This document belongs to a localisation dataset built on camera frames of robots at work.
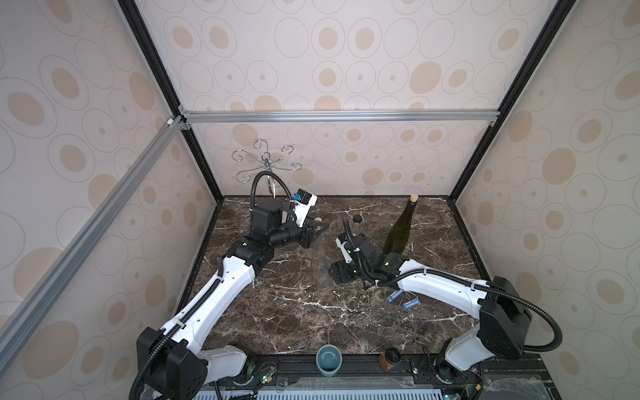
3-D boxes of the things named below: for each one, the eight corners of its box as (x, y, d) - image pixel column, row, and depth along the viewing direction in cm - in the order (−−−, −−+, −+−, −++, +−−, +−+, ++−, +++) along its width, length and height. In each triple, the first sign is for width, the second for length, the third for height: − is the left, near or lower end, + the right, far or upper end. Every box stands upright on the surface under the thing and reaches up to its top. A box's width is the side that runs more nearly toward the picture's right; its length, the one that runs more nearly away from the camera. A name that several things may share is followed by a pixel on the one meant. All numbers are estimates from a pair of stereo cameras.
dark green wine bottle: (384, 260, 100) (405, 203, 75) (383, 252, 103) (402, 194, 77) (399, 260, 100) (424, 203, 75) (397, 252, 103) (421, 194, 77)
